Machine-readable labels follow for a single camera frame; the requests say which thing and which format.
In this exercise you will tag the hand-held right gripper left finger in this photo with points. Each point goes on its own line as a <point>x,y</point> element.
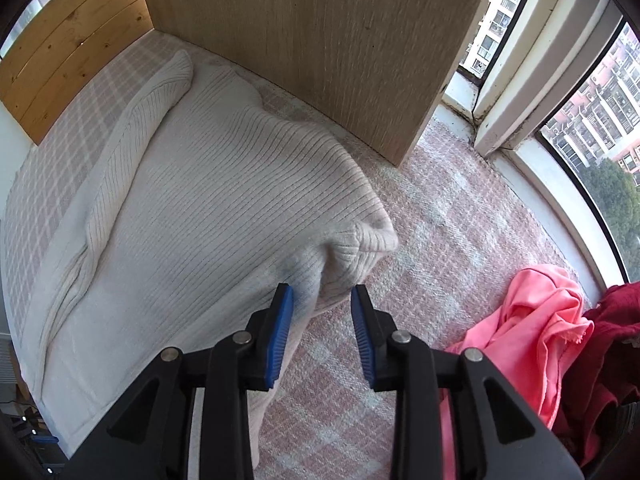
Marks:
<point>280,335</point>

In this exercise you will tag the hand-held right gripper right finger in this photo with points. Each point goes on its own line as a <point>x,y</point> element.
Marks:
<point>361,335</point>

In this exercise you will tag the cream knit cardigan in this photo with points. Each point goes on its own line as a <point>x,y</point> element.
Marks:
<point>210,200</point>

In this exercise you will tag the pink plaid blanket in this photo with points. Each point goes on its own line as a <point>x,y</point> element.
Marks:
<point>425,260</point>

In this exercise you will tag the pink garment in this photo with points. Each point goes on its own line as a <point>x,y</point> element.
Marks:
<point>535,325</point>

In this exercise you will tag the dark red garment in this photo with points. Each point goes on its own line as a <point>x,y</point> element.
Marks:
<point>610,360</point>

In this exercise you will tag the dark device with blue lights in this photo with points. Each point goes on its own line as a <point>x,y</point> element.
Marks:
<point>30,440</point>

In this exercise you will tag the light wooden cabinet panel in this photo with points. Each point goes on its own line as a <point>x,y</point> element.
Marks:
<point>325,45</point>

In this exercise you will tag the white framed window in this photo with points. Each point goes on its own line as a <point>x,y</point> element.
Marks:
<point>590,110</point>

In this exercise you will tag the pine wood headboard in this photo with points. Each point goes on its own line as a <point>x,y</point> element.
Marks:
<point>70,55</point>

